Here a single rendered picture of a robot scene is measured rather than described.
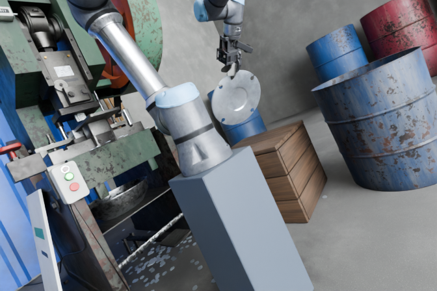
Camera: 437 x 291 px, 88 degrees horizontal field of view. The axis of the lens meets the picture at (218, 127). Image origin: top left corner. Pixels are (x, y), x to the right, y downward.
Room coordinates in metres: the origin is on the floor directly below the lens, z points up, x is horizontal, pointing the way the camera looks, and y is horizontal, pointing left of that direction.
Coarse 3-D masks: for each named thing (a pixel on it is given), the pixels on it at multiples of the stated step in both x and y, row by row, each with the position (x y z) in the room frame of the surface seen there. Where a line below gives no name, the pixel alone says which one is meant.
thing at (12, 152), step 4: (12, 144) 0.78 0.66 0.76; (16, 144) 0.79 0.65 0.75; (20, 144) 0.80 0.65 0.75; (0, 148) 0.76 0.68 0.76; (4, 148) 0.76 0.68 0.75; (8, 148) 0.77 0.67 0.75; (12, 148) 0.78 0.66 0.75; (16, 148) 0.80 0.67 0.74; (0, 152) 0.76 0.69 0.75; (4, 152) 0.78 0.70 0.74; (8, 152) 0.79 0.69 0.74; (12, 152) 0.79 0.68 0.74; (12, 156) 0.79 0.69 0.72; (16, 156) 0.80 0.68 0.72
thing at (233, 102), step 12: (240, 72) 1.09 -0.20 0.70; (228, 84) 1.08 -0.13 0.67; (240, 84) 1.12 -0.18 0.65; (252, 84) 1.15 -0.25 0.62; (216, 96) 1.08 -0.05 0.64; (228, 96) 1.12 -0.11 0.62; (240, 96) 1.15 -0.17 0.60; (252, 96) 1.18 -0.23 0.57; (216, 108) 1.11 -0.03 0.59; (228, 108) 1.14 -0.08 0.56; (240, 108) 1.18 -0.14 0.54; (228, 120) 1.17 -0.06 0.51; (240, 120) 1.21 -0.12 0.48
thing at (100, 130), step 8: (96, 112) 0.97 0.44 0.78; (104, 112) 0.99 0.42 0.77; (112, 112) 1.05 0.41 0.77; (88, 120) 0.99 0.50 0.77; (96, 120) 1.06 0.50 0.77; (104, 120) 1.10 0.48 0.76; (80, 128) 1.07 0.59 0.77; (88, 128) 1.04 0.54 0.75; (96, 128) 1.06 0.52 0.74; (104, 128) 1.08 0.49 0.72; (88, 136) 1.07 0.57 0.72; (96, 136) 1.05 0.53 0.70; (104, 136) 1.07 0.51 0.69; (112, 136) 1.09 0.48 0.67; (96, 144) 1.04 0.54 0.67; (104, 144) 1.06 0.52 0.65
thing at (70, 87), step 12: (48, 60) 1.11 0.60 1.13; (60, 60) 1.14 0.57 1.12; (72, 60) 1.18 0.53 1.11; (60, 72) 1.13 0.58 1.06; (72, 72) 1.16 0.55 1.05; (60, 84) 1.09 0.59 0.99; (72, 84) 1.14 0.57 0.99; (84, 84) 1.15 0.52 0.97; (60, 96) 1.09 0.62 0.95; (72, 96) 1.10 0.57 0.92; (84, 96) 1.13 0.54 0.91; (60, 108) 1.11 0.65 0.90
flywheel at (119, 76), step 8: (112, 0) 1.34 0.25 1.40; (120, 0) 1.24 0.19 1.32; (120, 8) 1.31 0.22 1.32; (128, 8) 1.22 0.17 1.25; (128, 16) 1.23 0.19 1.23; (128, 24) 1.25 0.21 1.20; (128, 32) 1.33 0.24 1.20; (96, 40) 1.57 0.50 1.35; (104, 48) 1.54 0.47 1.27; (104, 56) 1.57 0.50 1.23; (104, 72) 1.61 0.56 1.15; (120, 72) 1.50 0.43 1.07; (112, 80) 1.53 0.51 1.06; (120, 80) 1.46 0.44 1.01; (128, 80) 1.41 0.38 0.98
